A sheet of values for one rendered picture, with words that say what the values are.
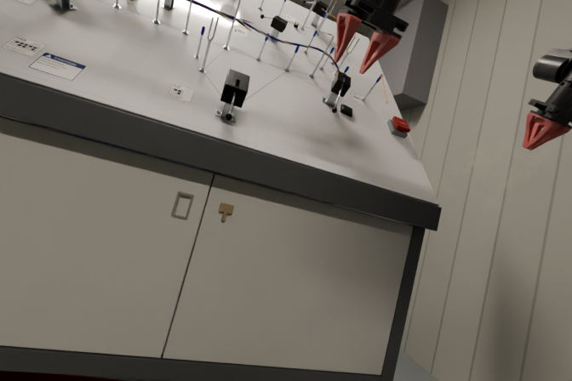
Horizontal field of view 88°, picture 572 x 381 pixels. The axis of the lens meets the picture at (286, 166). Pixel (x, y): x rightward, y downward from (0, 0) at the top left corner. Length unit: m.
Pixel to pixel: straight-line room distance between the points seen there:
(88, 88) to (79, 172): 0.16
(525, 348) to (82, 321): 1.76
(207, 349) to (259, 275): 0.18
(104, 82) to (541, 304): 1.88
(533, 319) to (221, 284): 1.53
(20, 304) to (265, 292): 0.46
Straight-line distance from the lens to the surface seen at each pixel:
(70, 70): 0.73
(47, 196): 0.71
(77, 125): 0.66
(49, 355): 0.79
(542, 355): 1.90
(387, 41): 0.56
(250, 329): 0.77
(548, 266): 1.88
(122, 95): 0.68
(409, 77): 2.60
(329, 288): 0.79
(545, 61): 0.94
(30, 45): 0.79
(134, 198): 0.67
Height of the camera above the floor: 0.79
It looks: 5 degrees up
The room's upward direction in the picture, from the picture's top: 15 degrees clockwise
